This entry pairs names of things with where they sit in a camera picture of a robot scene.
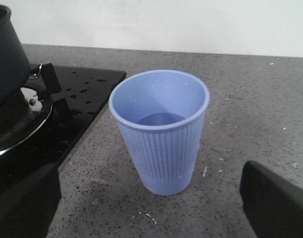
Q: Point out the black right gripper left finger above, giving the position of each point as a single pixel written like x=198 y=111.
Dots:
x=27 y=209

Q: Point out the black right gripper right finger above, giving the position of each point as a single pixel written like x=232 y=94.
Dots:
x=272 y=204

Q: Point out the dark blue cooking pot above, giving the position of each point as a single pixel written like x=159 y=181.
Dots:
x=14 y=64

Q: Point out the light blue ribbed cup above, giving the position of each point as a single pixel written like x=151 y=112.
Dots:
x=161 y=115

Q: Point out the black glass gas stove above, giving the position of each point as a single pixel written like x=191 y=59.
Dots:
x=86 y=91

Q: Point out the black gas burner head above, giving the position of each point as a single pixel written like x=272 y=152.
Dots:
x=15 y=117

